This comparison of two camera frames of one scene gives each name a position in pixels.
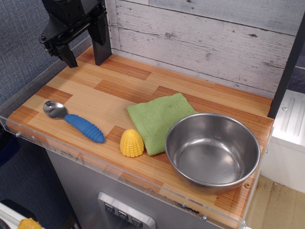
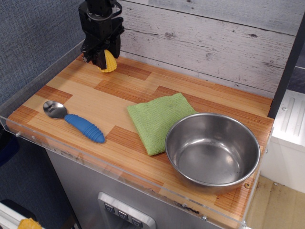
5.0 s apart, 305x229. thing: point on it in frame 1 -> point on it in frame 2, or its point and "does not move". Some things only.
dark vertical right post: (288, 69) does not move
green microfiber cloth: (155, 118) does not move
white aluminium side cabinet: (284, 160) does not move
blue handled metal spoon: (56, 109) does not move
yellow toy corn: (131, 144) -> (111, 62)
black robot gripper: (67, 17) -> (102, 23)
